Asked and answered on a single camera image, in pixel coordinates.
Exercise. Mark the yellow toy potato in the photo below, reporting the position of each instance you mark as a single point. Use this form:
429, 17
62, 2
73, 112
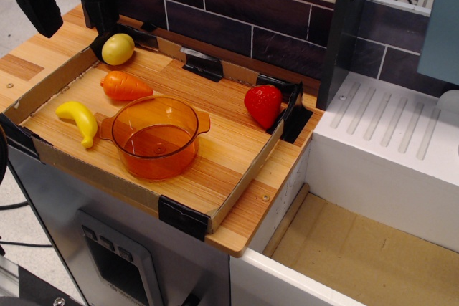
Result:
118, 49

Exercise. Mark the silver toy oven front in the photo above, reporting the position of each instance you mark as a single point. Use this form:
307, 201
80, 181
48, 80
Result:
115, 253

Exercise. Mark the red toy strawberry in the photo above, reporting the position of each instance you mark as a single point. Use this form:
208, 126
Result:
263, 103

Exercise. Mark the white toy sink unit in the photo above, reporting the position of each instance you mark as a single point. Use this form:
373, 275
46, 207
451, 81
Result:
370, 214

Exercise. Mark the light blue plastic bin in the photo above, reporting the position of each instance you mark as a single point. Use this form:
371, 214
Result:
439, 55

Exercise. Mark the orange toy carrot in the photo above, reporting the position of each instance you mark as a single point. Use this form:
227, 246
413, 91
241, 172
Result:
121, 86

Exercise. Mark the cardboard fence with black tape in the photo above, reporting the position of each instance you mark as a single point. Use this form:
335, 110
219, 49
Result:
231, 181

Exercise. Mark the transparent orange plastic pot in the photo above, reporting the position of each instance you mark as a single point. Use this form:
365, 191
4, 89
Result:
157, 137

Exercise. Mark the dark grey vertical post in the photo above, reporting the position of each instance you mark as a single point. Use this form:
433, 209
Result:
340, 49

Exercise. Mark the yellow toy banana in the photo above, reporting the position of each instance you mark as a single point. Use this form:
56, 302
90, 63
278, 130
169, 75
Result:
83, 118

